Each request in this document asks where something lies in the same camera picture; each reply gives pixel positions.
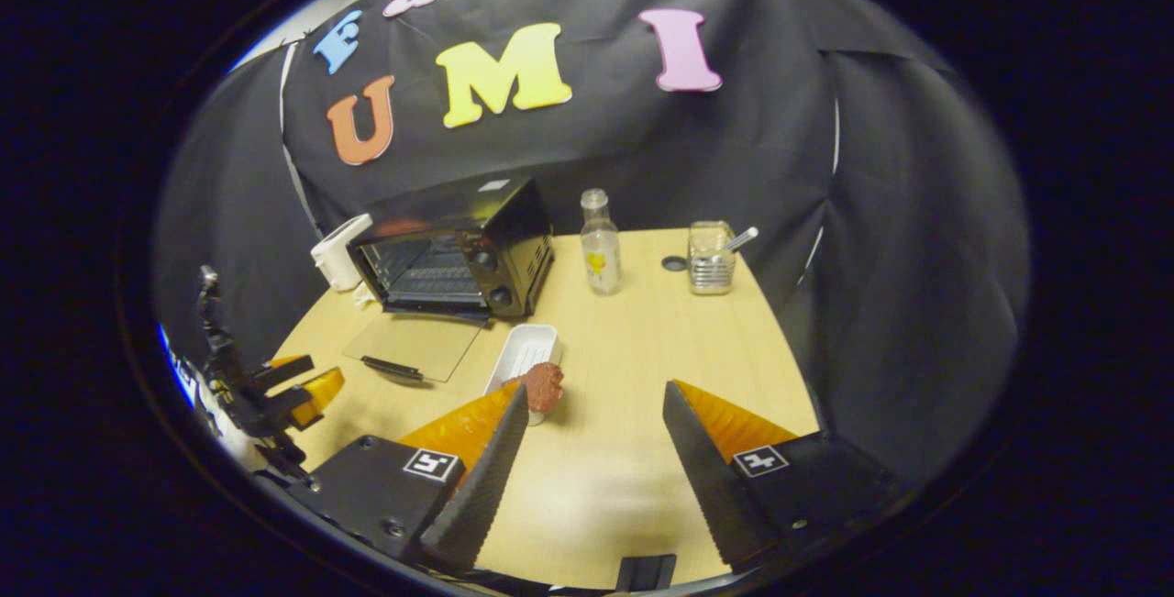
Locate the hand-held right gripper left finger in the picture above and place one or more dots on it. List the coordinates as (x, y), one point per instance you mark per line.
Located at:
(486, 487)

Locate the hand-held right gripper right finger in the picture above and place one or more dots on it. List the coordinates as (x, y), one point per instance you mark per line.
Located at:
(706, 478)

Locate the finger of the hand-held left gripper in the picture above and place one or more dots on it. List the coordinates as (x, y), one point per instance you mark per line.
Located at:
(316, 395)
(284, 370)

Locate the brown meat piece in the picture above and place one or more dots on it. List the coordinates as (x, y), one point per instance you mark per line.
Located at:
(541, 386)

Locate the black electric oven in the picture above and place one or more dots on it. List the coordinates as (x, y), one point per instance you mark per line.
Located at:
(514, 239)

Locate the white divided plate with beans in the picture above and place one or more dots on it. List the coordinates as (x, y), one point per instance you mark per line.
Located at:
(364, 297)

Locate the white toaster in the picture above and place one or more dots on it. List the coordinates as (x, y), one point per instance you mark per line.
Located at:
(335, 258)

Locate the white rectangular tray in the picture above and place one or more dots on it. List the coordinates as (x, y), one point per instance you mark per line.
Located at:
(530, 345)

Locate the small black round lid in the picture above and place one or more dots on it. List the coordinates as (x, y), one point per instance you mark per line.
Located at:
(674, 263)

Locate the metal spoon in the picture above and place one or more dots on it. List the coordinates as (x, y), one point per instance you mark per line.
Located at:
(743, 237)

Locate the clear bottle with yellow label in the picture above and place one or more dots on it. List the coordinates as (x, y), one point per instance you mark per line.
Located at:
(601, 258)

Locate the black backdrop cloth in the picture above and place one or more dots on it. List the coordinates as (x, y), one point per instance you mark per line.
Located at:
(780, 120)

